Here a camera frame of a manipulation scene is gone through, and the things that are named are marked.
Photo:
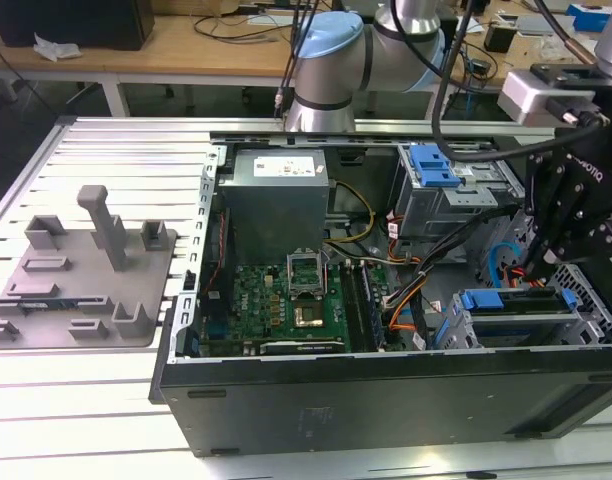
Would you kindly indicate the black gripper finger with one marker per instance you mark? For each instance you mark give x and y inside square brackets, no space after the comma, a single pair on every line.
[543,200]
[583,235]

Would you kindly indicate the hard disk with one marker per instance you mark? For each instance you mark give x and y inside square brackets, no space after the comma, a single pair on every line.
[526,299]

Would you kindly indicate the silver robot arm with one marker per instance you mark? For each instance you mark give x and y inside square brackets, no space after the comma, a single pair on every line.
[336,55]

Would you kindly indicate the silver disk bay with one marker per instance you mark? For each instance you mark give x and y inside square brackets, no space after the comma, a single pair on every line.
[596,310]

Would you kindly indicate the silver drive cage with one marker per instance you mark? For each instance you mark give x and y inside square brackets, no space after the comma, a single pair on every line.
[436,210]

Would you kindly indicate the small black box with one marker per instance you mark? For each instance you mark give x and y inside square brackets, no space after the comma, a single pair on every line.
[500,37]

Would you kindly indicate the blue box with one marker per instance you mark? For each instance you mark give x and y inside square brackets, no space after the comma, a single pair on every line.
[588,15]

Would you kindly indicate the black RAM slot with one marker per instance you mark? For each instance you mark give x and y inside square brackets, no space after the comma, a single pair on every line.
[376,305]
[351,305]
[368,305]
[359,305]

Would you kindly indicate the black PC case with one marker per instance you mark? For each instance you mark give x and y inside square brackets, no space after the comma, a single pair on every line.
[386,400]

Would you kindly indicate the CPU socket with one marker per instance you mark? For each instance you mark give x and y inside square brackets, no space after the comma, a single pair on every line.
[308,314]

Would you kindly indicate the grey power supply unit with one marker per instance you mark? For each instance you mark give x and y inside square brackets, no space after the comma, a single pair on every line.
[271,210]

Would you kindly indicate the black graphics card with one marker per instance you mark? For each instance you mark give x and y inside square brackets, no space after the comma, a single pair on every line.
[296,347]

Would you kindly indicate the green motherboard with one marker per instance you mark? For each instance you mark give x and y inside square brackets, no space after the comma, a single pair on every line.
[256,300]

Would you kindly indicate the black case fan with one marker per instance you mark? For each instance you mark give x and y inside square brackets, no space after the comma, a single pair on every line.
[220,235]

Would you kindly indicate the wooden desk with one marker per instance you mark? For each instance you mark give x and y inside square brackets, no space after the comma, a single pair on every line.
[186,55]

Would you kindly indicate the grey parts rack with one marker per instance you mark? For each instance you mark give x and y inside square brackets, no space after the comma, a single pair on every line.
[86,280]

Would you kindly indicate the large black box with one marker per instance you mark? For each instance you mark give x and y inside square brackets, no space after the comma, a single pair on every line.
[71,22]

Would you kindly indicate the RAM stick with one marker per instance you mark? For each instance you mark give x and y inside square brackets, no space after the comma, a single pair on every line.
[46,303]

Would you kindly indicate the white crumpled plastic bag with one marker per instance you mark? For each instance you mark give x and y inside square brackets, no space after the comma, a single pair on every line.
[56,49]

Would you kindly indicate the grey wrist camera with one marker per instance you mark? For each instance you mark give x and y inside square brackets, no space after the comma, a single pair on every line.
[526,97]

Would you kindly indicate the black wrist mount plate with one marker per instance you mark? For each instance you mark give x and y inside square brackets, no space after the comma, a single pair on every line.
[576,79]

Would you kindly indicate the blue plastic drive bracket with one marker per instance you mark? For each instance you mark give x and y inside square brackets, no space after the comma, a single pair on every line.
[431,170]

